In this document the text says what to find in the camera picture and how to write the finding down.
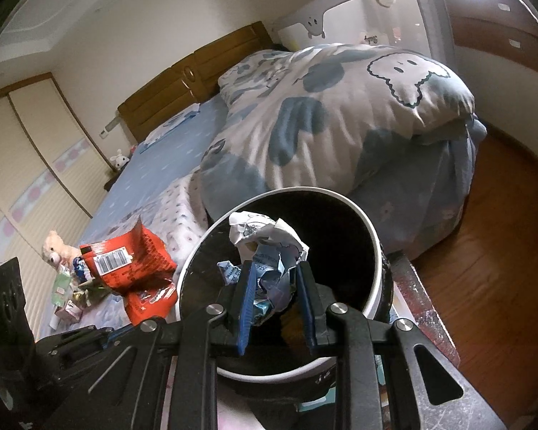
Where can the small pink carton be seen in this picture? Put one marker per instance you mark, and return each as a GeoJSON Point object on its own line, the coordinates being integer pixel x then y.
{"type": "Point", "coordinates": [69, 311]}

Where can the dark wooden nightstand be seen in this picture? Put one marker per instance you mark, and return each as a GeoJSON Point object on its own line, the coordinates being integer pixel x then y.
{"type": "Point", "coordinates": [110, 180]}

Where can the red snack bag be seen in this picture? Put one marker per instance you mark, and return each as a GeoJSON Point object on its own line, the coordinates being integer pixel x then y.
{"type": "Point", "coordinates": [148, 255]}

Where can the green and white carton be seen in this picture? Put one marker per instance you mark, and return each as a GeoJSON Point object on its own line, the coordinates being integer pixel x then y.
{"type": "Point", "coordinates": [61, 284]}

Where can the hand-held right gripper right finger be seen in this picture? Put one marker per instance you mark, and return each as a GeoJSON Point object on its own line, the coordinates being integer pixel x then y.
{"type": "Point", "coordinates": [307, 311]}

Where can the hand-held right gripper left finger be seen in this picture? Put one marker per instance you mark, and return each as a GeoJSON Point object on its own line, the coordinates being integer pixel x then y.
{"type": "Point", "coordinates": [246, 313]}

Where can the beige teddy bear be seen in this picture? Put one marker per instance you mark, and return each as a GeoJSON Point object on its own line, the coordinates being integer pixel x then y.
{"type": "Point", "coordinates": [56, 246]}

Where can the bed with blue sheet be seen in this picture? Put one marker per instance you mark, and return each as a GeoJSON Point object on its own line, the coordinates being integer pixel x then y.
{"type": "Point", "coordinates": [161, 165]}

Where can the cream sliding-door wardrobe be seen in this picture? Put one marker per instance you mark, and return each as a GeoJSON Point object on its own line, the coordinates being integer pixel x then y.
{"type": "Point", "coordinates": [36, 143]}

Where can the blue foil wrapper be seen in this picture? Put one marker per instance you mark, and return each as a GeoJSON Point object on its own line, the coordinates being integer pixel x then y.
{"type": "Point", "coordinates": [78, 268]}

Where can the grey bed guard rail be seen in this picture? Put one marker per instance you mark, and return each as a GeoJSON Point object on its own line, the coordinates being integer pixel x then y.
{"type": "Point", "coordinates": [296, 36]}

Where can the wooden headboard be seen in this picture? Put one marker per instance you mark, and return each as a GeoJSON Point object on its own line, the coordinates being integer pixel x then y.
{"type": "Point", "coordinates": [175, 80]}

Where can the white bunny plush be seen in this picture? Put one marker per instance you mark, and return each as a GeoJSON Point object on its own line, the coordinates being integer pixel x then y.
{"type": "Point", "coordinates": [119, 159]}

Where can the white paper wrapper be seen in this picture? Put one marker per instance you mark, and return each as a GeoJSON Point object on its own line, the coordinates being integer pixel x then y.
{"type": "Point", "coordinates": [260, 233]}

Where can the cloud-print quilt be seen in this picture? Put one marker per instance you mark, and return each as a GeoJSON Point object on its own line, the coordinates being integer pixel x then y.
{"type": "Point", "coordinates": [323, 121]}

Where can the round white-rimmed trash bin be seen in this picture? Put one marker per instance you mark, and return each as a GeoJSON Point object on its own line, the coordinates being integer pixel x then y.
{"type": "Point", "coordinates": [340, 242]}

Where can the grey wall panel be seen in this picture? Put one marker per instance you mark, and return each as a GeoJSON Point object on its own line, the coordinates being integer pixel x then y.
{"type": "Point", "coordinates": [114, 121]}

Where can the blue printed pillow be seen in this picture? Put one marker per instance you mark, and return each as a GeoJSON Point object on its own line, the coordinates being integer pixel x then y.
{"type": "Point", "coordinates": [170, 124]}

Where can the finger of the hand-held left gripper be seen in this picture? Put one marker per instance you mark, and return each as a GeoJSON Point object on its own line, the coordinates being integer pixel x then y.
{"type": "Point", "coordinates": [80, 339]}

